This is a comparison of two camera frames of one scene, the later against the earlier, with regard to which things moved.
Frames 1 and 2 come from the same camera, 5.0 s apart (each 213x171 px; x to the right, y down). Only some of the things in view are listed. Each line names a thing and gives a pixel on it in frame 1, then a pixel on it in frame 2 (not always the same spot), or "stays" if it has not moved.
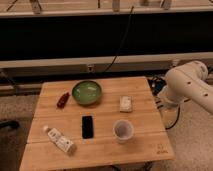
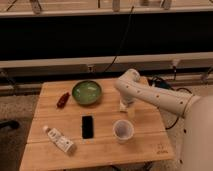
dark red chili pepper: (62, 100) stays
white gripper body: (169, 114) -> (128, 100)
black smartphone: (87, 127) stays
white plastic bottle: (62, 142) stays
